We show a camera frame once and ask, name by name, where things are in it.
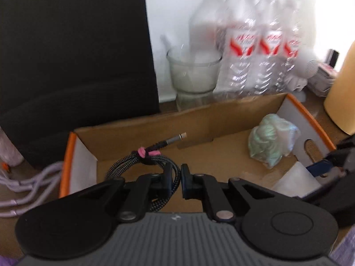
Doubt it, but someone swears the lilac cord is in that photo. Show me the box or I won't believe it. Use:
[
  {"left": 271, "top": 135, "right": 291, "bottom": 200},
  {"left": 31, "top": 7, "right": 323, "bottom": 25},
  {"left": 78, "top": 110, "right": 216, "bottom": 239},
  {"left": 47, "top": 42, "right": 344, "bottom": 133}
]
[{"left": 0, "top": 161, "right": 65, "bottom": 218}]

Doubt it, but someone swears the glass bowl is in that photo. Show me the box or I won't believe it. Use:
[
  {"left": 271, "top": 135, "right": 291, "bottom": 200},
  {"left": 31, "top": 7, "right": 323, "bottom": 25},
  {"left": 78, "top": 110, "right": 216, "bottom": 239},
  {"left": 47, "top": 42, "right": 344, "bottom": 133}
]
[{"left": 166, "top": 44, "right": 222, "bottom": 95}]

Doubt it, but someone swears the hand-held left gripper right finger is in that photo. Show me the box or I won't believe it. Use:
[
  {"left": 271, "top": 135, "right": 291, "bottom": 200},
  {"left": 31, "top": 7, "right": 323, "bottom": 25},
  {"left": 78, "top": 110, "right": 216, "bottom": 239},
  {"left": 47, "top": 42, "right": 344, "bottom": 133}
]
[{"left": 180, "top": 163, "right": 267, "bottom": 223}]

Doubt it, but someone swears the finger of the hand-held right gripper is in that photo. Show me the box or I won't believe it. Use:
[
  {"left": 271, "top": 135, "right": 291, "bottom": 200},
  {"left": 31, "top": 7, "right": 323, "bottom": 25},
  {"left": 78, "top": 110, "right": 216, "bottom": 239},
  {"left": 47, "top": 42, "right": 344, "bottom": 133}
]
[
  {"left": 301, "top": 172, "right": 355, "bottom": 228},
  {"left": 305, "top": 136, "right": 355, "bottom": 178}
]

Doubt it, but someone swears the white round speaker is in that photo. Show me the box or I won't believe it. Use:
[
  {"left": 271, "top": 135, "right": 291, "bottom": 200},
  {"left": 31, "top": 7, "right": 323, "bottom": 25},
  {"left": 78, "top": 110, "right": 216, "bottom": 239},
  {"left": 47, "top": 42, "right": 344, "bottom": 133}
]
[{"left": 292, "top": 48, "right": 322, "bottom": 92}]

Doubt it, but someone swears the white box of small things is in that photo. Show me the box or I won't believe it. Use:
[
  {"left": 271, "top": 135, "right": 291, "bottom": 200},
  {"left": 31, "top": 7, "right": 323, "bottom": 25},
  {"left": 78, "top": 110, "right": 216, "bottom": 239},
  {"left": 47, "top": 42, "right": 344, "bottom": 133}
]
[{"left": 308, "top": 61, "right": 339, "bottom": 97}]

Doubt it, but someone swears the cardboard box with orange rim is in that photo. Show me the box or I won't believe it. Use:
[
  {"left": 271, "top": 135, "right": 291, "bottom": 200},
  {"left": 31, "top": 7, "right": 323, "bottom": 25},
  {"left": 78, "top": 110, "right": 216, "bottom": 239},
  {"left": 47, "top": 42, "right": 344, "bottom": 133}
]
[{"left": 59, "top": 93, "right": 337, "bottom": 219}]

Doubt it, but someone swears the pink patterned roll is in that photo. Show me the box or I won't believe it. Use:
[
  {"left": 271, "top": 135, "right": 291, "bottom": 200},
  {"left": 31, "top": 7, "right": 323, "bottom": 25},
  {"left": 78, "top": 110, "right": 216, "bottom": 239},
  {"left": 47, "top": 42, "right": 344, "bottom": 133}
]
[{"left": 0, "top": 126, "right": 24, "bottom": 168}]

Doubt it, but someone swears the white opaque plastic bottle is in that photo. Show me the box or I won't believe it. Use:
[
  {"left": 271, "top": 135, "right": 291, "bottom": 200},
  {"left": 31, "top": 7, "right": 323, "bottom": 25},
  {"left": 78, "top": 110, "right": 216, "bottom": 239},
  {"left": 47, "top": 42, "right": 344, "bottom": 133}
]
[{"left": 189, "top": 0, "right": 222, "bottom": 59}]

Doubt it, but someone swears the crumpled green plastic bag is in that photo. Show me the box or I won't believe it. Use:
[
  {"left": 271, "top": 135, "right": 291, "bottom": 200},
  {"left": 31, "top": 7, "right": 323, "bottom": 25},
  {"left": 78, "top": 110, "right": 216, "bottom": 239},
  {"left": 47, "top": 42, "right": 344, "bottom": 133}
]
[{"left": 248, "top": 113, "right": 301, "bottom": 169}]

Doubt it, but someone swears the white tissue paper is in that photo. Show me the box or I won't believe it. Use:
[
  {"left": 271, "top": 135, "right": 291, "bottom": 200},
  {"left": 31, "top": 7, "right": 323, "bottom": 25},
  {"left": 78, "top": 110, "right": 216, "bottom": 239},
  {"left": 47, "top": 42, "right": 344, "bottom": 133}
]
[{"left": 272, "top": 161, "right": 322, "bottom": 198}]

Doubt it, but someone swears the purple cloth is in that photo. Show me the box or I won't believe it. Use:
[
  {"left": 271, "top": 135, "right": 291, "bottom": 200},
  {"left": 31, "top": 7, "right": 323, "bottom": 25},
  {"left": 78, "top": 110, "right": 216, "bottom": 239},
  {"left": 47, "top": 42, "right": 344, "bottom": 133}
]
[
  {"left": 330, "top": 230, "right": 355, "bottom": 266},
  {"left": 0, "top": 255, "right": 20, "bottom": 266}
]

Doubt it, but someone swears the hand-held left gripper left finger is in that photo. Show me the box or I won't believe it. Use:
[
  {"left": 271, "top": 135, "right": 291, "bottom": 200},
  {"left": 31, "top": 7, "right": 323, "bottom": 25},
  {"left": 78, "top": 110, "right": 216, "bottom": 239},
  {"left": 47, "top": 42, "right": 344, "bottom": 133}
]
[{"left": 91, "top": 162, "right": 181, "bottom": 223}]

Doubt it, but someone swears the black chair backrest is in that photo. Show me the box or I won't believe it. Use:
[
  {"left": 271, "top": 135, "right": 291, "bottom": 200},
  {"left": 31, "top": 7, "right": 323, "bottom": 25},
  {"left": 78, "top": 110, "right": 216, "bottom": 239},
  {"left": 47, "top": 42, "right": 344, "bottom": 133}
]
[{"left": 0, "top": 0, "right": 161, "bottom": 169}]

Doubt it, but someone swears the grey braided cable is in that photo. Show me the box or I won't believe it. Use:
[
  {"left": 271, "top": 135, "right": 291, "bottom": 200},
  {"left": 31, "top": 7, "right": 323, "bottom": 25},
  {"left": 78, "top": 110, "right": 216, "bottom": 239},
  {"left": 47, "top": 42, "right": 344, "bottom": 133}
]
[{"left": 105, "top": 133, "right": 187, "bottom": 212}]

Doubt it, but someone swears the clear water bottle red label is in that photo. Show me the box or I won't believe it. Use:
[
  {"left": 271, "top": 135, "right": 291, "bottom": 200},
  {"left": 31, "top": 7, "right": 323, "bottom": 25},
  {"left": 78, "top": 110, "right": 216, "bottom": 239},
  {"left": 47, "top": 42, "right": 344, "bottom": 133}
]
[
  {"left": 251, "top": 0, "right": 286, "bottom": 95},
  {"left": 219, "top": 0, "right": 260, "bottom": 95},
  {"left": 277, "top": 0, "right": 303, "bottom": 89}
]

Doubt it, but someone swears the small glass jar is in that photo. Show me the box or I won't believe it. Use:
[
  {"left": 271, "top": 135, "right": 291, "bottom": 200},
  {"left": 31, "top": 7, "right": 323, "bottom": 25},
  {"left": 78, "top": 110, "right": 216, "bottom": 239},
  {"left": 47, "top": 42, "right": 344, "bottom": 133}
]
[{"left": 176, "top": 90, "right": 219, "bottom": 111}]

